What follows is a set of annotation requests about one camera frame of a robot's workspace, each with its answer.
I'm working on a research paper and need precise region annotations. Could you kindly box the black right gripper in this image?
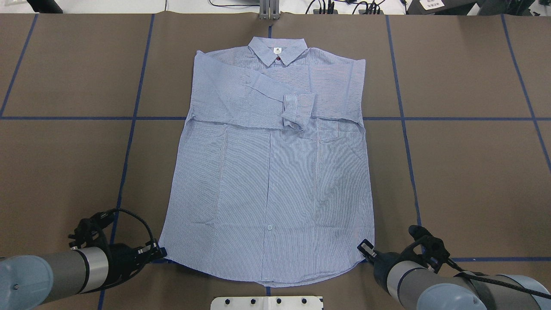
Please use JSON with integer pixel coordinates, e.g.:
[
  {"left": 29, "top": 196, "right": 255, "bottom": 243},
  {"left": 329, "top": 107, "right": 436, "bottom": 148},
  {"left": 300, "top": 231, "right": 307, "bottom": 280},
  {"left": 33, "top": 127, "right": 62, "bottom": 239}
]
[{"left": 357, "top": 224, "right": 450, "bottom": 291}]

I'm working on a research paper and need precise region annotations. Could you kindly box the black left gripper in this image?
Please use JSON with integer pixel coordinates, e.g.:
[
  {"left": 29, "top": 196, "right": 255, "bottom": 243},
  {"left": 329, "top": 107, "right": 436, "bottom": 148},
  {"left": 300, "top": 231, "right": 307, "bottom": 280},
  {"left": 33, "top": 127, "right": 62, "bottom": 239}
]
[{"left": 68, "top": 210, "right": 167, "bottom": 294}]

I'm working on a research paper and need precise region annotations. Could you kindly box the blue striped button shirt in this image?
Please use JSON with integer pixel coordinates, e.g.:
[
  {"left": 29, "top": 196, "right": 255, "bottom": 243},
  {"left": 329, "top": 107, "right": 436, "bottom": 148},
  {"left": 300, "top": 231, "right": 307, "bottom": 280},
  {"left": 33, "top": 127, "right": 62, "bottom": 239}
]
[{"left": 160, "top": 37, "right": 375, "bottom": 287}]

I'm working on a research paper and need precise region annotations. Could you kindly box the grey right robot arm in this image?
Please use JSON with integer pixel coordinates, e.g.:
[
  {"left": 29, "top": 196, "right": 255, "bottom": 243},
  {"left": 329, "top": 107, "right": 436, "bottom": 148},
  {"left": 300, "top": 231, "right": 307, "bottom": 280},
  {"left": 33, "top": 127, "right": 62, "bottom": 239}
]
[{"left": 357, "top": 225, "right": 551, "bottom": 310}]

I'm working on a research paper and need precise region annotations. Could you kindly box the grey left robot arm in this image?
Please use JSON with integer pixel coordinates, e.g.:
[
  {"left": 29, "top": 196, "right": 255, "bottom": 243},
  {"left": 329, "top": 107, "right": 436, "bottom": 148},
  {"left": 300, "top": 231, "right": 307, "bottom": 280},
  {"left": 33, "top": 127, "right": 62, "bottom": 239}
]
[{"left": 0, "top": 209, "right": 167, "bottom": 310}]

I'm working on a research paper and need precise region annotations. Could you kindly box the black box with label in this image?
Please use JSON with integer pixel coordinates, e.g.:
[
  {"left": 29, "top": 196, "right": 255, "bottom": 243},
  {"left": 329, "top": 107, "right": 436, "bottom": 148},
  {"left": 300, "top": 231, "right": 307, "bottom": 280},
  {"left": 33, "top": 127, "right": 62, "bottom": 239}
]
[{"left": 406, "top": 0, "right": 477, "bottom": 16}]

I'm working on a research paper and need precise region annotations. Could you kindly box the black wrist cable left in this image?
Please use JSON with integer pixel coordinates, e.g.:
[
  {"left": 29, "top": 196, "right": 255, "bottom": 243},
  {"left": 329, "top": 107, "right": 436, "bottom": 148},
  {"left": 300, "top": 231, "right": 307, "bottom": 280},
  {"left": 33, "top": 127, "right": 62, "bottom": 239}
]
[{"left": 105, "top": 208, "right": 156, "bottom": 250}]

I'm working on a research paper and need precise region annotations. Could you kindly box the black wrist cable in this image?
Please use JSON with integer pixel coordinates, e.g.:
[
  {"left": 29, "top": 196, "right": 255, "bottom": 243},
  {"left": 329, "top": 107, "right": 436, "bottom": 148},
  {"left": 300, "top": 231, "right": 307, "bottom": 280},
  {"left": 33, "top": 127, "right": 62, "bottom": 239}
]
[
  {"left": 448, "top": 258, "right": 551, "bottom": 300},
  {"left": 105, "top": 208, "right": 156, "bottom": 250}
]

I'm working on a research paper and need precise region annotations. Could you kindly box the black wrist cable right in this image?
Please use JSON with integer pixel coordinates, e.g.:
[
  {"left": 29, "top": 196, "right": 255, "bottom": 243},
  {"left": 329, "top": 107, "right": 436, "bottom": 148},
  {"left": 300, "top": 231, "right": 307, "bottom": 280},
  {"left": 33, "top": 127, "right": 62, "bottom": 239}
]
[{"left": 448, "top": 258, "right": 551, "bottom": 300}]

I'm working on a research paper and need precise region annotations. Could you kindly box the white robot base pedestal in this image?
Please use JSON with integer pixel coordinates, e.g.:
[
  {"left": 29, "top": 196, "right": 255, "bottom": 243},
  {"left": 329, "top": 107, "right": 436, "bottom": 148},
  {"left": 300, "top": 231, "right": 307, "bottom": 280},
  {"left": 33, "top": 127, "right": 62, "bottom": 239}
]
[{"left": 210, "top": 296, "right": 324, "bottom": 310}]

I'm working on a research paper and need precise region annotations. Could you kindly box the black cable bundle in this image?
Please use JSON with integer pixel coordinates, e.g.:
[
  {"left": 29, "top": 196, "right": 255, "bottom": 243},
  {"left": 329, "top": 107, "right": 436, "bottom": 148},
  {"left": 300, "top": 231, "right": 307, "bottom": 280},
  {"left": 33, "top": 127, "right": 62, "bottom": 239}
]
[{"left": 305, "top": 0, "right": 386, "bottom": 15}]

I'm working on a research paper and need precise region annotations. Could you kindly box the aluminium frame post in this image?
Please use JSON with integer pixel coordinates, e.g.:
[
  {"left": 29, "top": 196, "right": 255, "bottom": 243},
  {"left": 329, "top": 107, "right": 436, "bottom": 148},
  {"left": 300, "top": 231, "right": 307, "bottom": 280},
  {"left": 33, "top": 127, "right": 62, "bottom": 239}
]
[{"left": 259, "top": 0, "right": 281, "bottom": 20}]

